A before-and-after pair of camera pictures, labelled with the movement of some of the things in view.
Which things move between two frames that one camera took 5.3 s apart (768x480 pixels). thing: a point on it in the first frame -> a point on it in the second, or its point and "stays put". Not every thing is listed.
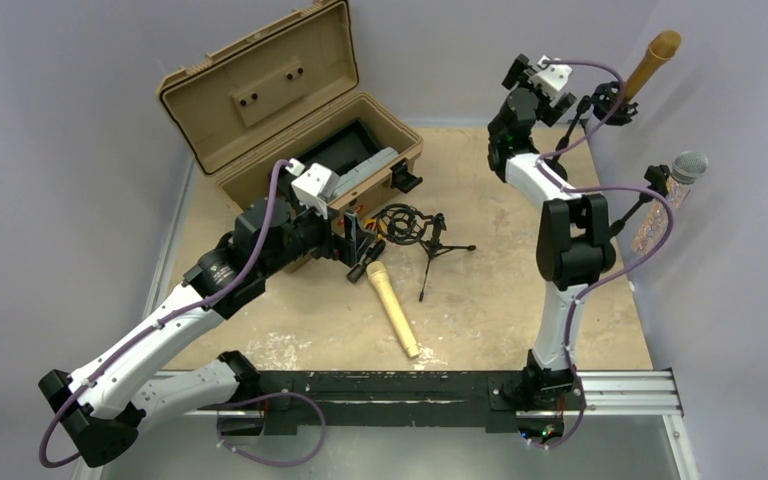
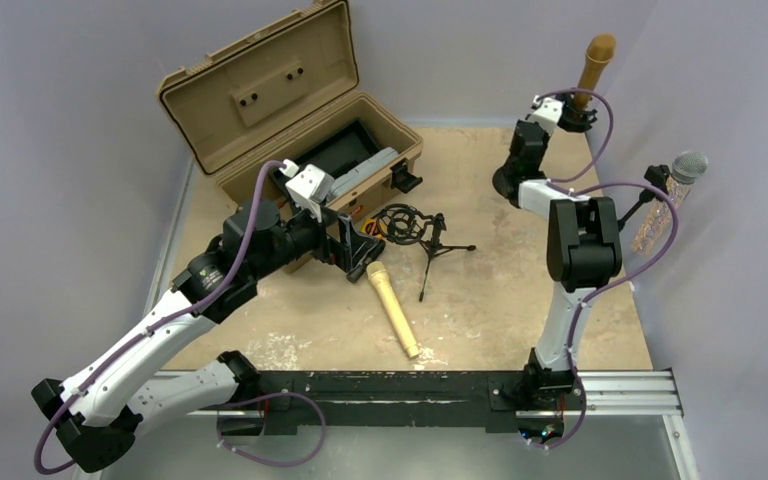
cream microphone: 378,272 stays put
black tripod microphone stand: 404,224 stays put
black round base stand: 609,105 -> 573,119
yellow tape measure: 374,220 stays put
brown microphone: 662,47 -> 600,52
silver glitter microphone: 683,173 stays put
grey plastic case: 363,167 stays put
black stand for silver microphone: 657,178 stays put
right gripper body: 562,108 -> 576,120
